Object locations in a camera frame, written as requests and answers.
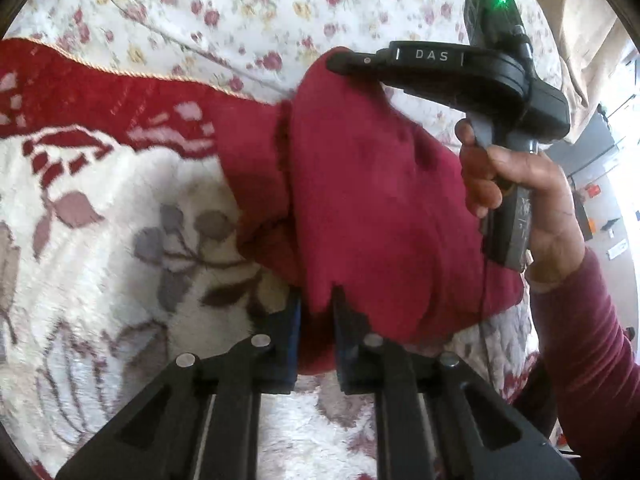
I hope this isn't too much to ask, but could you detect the red fleece garment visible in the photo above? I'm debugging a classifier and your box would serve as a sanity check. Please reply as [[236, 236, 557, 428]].
[[217, 46, 526, 376]]

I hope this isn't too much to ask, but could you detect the grey cabinet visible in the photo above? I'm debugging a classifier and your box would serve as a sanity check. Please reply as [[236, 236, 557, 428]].
[[547, 105, 640, 273]]

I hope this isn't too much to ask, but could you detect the floral bed sheet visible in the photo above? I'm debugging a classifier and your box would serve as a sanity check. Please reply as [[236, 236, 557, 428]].
[[10, 0, 566, 151]]

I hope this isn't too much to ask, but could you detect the person's right forearm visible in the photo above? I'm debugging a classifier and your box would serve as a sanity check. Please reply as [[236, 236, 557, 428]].
[[510, 247, 640, 461]]

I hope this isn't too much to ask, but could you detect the beige cloth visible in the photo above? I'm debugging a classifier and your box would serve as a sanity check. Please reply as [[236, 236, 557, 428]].
[[520, 0, 632, 136]]

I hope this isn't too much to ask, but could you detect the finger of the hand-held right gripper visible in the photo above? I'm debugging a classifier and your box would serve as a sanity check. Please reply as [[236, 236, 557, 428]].
[[326, 41, 467, 109]]

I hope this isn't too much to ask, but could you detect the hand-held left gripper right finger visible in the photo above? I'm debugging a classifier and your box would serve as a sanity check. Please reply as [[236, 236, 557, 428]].
[[332, 292, 581, 480]]

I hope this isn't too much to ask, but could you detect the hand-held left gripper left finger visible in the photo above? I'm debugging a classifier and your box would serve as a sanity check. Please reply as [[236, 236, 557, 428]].
[[55, 290, 303, 480]]

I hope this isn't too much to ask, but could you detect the red and white plush blanket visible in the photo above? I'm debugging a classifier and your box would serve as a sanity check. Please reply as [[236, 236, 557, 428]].
[[0, 37, 551, 480]]

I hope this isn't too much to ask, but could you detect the person's right hand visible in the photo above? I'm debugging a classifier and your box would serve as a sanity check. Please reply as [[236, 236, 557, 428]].
[[456, 119, 587, 293]]

